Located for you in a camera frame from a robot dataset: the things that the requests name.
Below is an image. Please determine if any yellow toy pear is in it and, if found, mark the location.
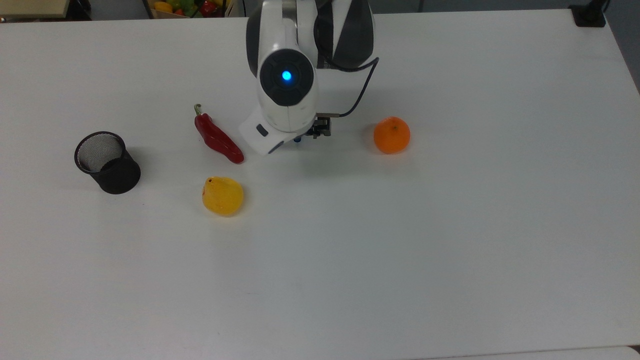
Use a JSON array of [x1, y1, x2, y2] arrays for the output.
[[201, 176, 245, 217]]

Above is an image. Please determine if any black mesh pen cup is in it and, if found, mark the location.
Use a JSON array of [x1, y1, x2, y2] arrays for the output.
[[74, 131, 142, 195]]

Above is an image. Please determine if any black square stand base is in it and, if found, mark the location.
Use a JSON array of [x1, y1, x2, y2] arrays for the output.
[[569, 0, 608, 28]]

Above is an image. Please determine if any orange toy mandarin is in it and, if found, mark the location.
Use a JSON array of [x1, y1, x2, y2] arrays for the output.
[[373, 116, 411, 155]]

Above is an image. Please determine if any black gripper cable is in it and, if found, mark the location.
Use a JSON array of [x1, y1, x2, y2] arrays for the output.
[[313, 0, 380, 119]]

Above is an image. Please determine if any cardboard box of toy fruit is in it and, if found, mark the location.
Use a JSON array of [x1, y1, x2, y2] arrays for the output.
[[147, 0, 236, 20]]

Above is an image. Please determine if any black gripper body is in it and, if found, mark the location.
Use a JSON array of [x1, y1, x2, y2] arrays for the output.
[[301, 114, 333, 140]]

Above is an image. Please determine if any light wooden board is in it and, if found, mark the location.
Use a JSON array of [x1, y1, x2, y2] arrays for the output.
[[0, 0, 71, 21]]

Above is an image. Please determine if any red toy chili pepper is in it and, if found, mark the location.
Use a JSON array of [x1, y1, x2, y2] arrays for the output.
[[193, 103, 245, 165]]

